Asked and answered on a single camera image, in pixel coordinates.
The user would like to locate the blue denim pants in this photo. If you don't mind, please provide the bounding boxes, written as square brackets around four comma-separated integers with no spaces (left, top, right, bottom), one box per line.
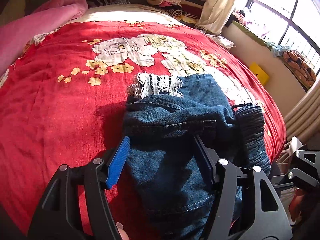
[123,73,271,239]

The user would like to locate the left hand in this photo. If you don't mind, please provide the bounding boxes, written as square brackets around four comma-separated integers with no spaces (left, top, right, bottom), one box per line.
[116,222,129,240]

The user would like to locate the red plastic bag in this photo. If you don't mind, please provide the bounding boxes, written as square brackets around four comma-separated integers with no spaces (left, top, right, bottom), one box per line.
[289,188,309,224]

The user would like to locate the yellow paper bag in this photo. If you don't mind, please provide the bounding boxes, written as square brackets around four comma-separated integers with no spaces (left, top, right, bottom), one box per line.
[249,62,270,86]

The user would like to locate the patterned cushion on sill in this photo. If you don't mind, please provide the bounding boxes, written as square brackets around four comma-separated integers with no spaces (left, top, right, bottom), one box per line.
[283,50,317,90]

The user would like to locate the red floral bedspread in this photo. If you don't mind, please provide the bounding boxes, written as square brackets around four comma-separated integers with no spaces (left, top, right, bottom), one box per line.
[1,21,286,239]

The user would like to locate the clothes on window sill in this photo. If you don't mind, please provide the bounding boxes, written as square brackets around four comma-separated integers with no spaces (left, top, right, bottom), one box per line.
[229,10,291,57]

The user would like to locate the window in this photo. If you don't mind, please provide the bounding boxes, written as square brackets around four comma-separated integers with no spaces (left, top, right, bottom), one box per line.
[235,0,319,75]

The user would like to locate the cream curtain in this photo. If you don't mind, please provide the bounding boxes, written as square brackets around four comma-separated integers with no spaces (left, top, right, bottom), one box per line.
[195,0,236,35]

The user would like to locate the pink rolled blanket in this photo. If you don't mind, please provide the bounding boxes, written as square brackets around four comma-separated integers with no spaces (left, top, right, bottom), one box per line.
[1,0,88,75]

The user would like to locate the striped pillow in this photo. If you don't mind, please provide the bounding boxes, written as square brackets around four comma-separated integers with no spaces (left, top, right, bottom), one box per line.
[86,0,131,9]

